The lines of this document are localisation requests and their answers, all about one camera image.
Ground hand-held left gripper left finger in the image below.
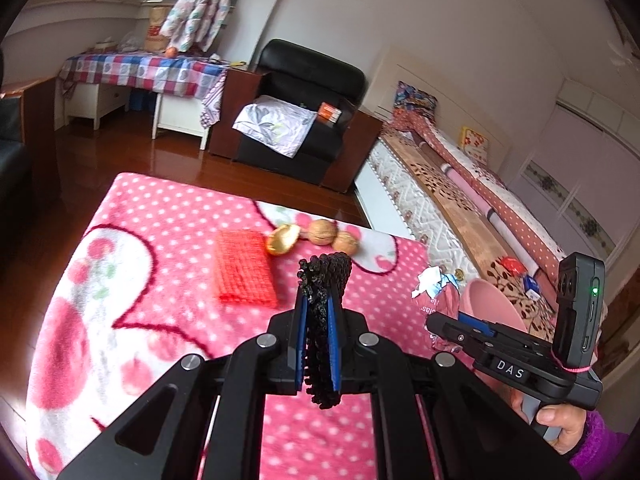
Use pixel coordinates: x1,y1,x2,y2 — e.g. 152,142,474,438
57,287,308,480

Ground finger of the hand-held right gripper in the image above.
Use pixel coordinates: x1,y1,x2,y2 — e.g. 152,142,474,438
457,312,526,341
426,314,493,356

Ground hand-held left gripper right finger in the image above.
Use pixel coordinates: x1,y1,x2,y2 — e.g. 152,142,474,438
327,292,581,480

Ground pink round bin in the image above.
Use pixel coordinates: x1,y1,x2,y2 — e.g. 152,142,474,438
457,279,528,366

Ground pink snack wrapper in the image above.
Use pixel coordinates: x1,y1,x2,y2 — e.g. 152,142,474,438
410,266,463,353

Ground black knitted cloth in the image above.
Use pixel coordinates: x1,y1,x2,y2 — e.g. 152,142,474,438
296,252,353,410

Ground person's right forearm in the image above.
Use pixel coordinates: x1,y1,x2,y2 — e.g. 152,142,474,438
567,410,636,480

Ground person's right hand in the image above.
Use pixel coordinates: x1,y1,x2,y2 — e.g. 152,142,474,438
509,387,591,456

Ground red knitted cloth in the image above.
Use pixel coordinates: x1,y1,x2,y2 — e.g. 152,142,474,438
212,229,279,309

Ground brown walnut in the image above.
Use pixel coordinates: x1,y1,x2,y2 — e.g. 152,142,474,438
306,219,337,247
331,230,361,256

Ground pink white tube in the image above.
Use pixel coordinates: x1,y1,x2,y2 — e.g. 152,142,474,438
415,140,506,228

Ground white wardrobe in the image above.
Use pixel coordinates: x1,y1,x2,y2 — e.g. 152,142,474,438
502,77,640,281

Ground white quilted mattress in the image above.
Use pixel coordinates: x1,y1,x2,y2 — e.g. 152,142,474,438
354,132,481,281

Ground pink polka dot blanket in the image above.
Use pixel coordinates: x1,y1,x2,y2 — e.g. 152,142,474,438
25,172,481,480

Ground white floral cloth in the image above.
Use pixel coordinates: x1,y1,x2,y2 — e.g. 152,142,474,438
232,102,318,159

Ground orange box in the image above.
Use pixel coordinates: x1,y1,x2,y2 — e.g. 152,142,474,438
317,101,343,125

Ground colourful floral cushion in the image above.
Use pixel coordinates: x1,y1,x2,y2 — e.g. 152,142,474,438
392,80,438,113

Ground white desk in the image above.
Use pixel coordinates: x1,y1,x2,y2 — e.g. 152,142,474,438
62,80,211,151

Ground white headboard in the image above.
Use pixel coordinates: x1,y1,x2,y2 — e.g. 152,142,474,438
357,45,513,171

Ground black armchair wooden sides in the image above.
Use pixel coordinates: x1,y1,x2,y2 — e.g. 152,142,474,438
207,39,385,195

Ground table with checkered cloth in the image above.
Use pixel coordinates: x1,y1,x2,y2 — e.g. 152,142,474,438
57,51,228,128

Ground brown paper bag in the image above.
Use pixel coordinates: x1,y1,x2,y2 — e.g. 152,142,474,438
145,4,173,53

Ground hanging floral garment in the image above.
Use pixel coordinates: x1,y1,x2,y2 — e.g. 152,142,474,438
160,0,236,53

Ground brown wooden cabinet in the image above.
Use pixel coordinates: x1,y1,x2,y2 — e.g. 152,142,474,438
0,76,58,146

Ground pink cord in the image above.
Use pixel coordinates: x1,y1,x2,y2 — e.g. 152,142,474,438
550,355,591,373

